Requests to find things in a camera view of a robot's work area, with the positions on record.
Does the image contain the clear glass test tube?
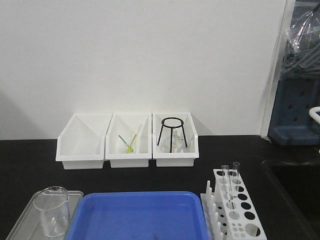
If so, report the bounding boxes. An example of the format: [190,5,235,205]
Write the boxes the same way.
[221,165,235,210]

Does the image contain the white storage bin right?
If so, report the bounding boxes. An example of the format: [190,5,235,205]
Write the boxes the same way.
[152,112,199,167]

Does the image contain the black sink basin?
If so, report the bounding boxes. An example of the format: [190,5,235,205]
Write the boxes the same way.
[261,160,320,240]

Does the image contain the blue grey pegboard rack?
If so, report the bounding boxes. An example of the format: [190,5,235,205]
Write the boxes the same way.
[268,14,320,146]

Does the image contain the glass test tube in rack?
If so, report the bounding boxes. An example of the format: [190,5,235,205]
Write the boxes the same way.
[232,161,240,184]

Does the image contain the white storage bin left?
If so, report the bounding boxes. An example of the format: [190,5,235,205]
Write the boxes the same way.
[55,113,113,170]

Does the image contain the white storage bin middle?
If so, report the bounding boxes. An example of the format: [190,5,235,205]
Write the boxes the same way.
[105,113,152,169]

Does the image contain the clear plastic bag of pegs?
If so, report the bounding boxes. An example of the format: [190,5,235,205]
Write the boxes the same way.
[280,0,320,80]

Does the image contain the white test tube rack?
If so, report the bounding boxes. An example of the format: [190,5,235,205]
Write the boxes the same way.
[200,168,267,240]

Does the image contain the yellow green droppers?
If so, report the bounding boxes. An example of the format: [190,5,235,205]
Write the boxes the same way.
[118,134,138,154]

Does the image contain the glass flask in bin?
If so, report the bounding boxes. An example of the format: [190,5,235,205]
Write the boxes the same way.
[160,129,186,153]

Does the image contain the white storage bin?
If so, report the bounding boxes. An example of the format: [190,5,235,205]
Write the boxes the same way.
[105,113,152,169]
[55,113,113,170]
[152,112,199,167]

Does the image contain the clear glass beaker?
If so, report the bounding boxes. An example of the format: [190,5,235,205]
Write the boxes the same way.
[33,186,71,238]

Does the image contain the clear plastic tray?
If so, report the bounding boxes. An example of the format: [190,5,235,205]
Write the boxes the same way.
[6,190,84,240]

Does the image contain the black wire tripod stand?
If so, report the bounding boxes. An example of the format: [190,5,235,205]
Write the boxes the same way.
[157,117,188,148]

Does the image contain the white wire holder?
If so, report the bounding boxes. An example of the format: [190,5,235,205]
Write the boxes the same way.
[308,106,320,124]

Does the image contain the blue plastic tray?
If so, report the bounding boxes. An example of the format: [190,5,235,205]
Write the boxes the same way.
[65,191,209,240]

